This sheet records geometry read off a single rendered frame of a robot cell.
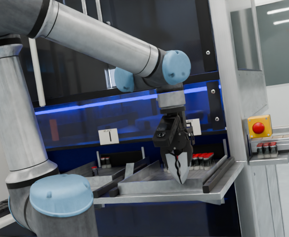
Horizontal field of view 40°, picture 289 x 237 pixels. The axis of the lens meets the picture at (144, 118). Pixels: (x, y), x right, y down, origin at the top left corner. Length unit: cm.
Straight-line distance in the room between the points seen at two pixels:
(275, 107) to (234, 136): 461
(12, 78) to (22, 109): 7
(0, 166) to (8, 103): 95
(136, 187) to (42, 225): 46
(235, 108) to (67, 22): 80
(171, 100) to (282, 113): 502
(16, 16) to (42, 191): 32
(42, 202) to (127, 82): 39
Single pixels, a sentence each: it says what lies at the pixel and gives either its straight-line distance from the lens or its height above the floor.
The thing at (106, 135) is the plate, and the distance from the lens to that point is 161.
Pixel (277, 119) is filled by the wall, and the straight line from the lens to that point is 606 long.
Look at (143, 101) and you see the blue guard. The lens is 153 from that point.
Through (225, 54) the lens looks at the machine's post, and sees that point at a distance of 144.
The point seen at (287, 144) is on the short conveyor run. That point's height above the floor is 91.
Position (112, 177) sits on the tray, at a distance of 134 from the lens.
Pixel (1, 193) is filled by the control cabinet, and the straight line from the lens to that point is 180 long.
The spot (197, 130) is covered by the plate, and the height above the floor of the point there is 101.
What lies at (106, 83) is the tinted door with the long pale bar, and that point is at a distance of 160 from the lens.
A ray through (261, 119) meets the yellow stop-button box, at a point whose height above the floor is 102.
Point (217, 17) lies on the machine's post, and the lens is 145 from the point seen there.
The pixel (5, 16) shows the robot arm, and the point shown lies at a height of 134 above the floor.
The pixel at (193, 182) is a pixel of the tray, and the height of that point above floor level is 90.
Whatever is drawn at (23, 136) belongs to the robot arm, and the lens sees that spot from 87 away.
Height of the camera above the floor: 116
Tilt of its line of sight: 3 degrees down
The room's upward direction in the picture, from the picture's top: 8 degrees counter-clockwise
